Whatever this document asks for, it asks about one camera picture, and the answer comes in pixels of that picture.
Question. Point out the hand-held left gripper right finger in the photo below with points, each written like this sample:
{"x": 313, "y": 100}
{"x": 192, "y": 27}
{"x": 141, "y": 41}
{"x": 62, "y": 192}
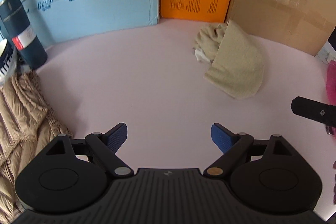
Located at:
{"x": 221, "y": 138}

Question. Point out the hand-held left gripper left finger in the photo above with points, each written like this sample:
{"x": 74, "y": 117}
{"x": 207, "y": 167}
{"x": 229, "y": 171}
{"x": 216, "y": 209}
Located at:
{"x": 118, "y": 138}

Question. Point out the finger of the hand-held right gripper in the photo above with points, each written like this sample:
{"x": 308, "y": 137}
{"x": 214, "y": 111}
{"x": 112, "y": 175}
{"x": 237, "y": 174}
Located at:
{"x": 309, "y": 108}

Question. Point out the beige knit garment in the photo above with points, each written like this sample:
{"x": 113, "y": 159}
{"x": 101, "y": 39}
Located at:
{"x": 236, "y": 64}

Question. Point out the pink cloth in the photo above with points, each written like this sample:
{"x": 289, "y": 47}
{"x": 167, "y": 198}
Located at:
{"x": 332, "y": 82}

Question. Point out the tan puffer jacket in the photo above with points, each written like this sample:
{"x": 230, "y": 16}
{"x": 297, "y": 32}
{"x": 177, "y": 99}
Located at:
{"x": 21, "y": 113}

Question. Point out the brown cardboard box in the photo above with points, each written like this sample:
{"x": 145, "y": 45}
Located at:
{"x": 275, "y": 3}

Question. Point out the white blue printed container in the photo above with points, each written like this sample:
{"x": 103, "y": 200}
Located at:
{"x": 5, "y": 62}

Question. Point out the dark thermos bottle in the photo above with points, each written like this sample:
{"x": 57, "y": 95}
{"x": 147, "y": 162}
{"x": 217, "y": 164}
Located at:
{"x": 23, "y": 37}

